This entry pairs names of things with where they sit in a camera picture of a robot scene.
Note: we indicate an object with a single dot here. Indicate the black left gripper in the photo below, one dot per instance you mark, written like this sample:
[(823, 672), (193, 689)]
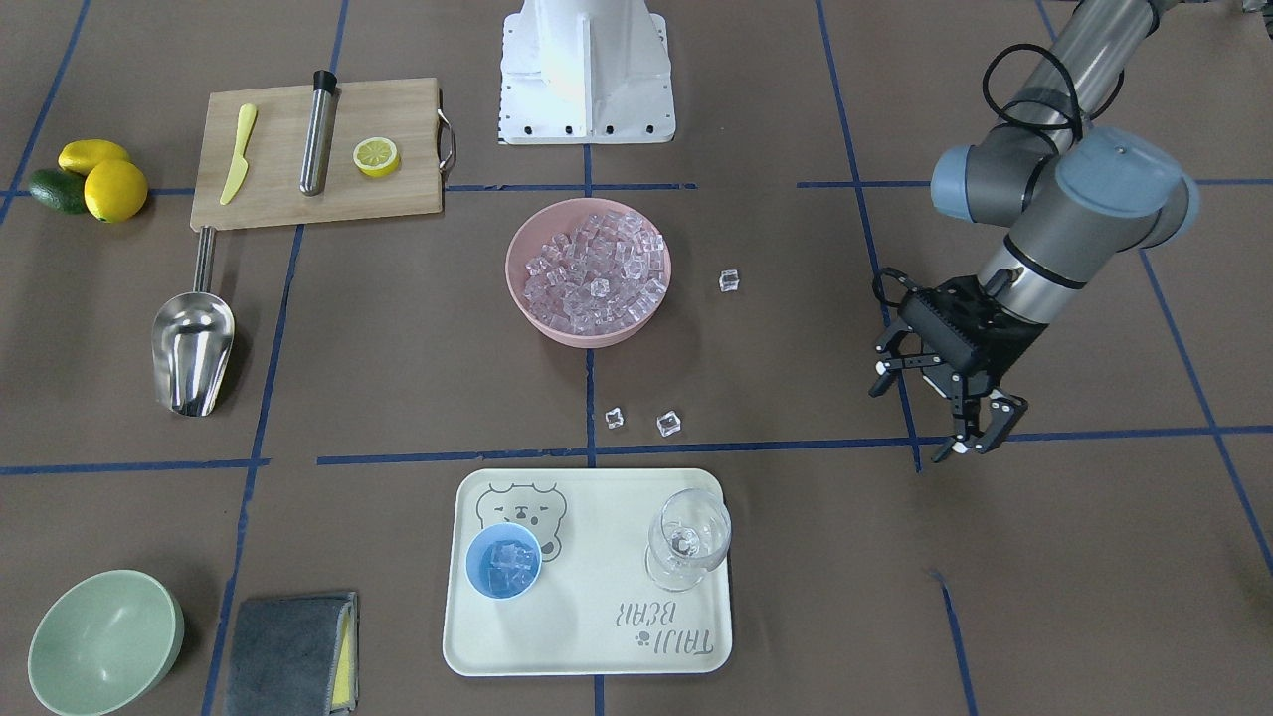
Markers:
[(1006, 350)]

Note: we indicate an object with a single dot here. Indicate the pink bowl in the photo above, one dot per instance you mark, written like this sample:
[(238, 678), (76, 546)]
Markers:
[(559, 217)]

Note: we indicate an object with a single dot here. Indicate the stainless steel ice scoop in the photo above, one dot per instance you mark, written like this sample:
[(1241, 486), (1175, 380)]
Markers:
[(192, 337)]

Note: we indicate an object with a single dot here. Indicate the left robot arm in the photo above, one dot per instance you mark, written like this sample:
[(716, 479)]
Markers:
[(1069, 194)]

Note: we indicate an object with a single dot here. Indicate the loose ice cube far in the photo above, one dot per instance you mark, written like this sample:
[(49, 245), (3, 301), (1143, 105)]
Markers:
[(729, 280)]

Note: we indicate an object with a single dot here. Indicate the loose ice cube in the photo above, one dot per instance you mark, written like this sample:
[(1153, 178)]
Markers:
[(614, 418), (669, 424), (729, 280)]

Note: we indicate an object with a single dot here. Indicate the clear ice cubes pile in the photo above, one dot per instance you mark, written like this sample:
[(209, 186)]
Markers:
[(607, 273)]

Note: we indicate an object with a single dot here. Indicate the ice cubes in blue cup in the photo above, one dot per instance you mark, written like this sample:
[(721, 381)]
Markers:
[(511, 568)]

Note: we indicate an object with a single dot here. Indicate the blue plastic cup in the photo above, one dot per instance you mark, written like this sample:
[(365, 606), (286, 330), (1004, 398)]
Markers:
[(477, 577)]

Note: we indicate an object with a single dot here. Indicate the clear wine glass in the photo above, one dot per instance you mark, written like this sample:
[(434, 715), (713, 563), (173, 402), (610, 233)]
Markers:
[(688, 538)]

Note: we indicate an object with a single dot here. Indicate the cream bear serving tray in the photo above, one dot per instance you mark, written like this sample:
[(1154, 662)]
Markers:
[(593, 607)]

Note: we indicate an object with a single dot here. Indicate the wooden cutting board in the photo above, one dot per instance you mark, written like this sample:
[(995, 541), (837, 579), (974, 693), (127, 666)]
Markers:
[(406, 111)]

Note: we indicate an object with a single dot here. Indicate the half lemon slice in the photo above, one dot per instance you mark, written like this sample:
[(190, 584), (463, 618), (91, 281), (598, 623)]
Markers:
[(377, 156)]

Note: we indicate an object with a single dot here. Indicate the steel muddler black tip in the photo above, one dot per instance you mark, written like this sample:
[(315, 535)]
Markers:
[(319, 134)]

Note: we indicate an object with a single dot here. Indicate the grey yellow folded cloth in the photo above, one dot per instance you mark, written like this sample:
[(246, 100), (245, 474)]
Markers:
[(295, 656)]

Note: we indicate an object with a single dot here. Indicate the yellow plastic knife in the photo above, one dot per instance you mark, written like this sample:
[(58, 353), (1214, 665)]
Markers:
[(239, 164)]

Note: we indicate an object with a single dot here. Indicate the round yellow lemon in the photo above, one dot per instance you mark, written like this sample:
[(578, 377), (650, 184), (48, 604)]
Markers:
[(115, 191)]

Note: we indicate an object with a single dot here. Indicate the green ceramic bowl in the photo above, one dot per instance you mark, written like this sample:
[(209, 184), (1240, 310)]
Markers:
[(105, 643)]

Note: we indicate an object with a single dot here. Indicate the yellow lemon oval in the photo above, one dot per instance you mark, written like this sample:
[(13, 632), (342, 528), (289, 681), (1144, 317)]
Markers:
[(82, 156)]

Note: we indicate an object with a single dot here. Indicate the green avocado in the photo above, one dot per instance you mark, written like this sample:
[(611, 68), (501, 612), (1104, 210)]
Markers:
[(60, 190)]

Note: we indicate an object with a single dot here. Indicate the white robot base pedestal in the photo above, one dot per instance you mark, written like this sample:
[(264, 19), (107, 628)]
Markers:
[(585, 72)]

